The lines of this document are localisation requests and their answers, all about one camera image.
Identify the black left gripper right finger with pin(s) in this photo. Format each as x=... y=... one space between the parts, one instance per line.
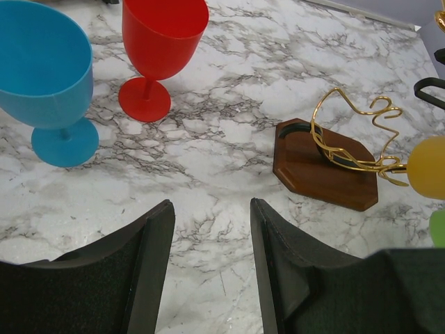
x=306 y=286

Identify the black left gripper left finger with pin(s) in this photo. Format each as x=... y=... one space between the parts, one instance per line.
x=113 y=285

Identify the green wine glass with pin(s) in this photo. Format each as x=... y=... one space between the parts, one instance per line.
x=437 y=228

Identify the orange wine glass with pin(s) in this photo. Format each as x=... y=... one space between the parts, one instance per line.
x=425 y=168

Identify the blue wine glass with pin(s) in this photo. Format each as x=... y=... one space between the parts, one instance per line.
x=47 y=81

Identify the red wine glass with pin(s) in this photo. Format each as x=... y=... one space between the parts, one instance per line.
x=160 y=37

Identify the brown wooden rack base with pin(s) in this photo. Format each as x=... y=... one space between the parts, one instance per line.
x=301 y=168

